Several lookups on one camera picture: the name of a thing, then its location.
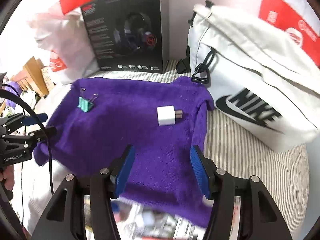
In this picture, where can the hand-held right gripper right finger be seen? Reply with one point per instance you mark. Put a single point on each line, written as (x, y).
(198, 172)

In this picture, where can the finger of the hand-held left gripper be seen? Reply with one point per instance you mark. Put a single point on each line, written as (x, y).
(42, 132)
(37, 118)

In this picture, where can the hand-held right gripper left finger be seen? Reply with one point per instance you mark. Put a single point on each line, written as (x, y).
(125, 170)

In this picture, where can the white shoulder bag black logo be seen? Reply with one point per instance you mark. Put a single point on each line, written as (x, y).
(245, 55)

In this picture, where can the person's left hand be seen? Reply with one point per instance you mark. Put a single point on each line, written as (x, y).
(8, 180)

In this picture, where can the purple plush object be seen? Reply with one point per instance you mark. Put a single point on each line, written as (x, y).
(12, 102)

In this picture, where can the patterned brown board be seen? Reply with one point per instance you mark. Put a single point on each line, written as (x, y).
(47, 78)

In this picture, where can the purple towel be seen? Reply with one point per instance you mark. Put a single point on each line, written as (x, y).
(112, 130)

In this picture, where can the green binder clip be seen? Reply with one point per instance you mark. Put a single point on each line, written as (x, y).
(83, 105)

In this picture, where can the wooden furniture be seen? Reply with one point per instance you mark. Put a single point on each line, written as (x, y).
(32, 70)

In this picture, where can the newspaper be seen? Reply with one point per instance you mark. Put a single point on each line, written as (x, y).
(150, 220)

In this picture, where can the white charger plug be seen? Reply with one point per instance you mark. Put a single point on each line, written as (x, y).
(165, 116)

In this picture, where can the white plastic bag red logo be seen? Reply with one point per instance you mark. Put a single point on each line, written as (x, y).
(65, 42)

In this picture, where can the black headset box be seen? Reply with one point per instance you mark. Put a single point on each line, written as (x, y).
(125, 42)

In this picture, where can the red bag white print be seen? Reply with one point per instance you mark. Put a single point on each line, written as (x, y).
(282, 17)

